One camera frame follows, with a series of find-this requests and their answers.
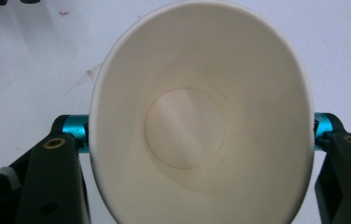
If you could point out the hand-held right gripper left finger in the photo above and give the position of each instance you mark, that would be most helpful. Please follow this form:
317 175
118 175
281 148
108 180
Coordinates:
55 180

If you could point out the white paper cup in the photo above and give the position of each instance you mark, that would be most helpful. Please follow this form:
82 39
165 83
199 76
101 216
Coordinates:
201 124

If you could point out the white foam mat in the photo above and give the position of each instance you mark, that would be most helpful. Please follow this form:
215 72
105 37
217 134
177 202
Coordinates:
39 56

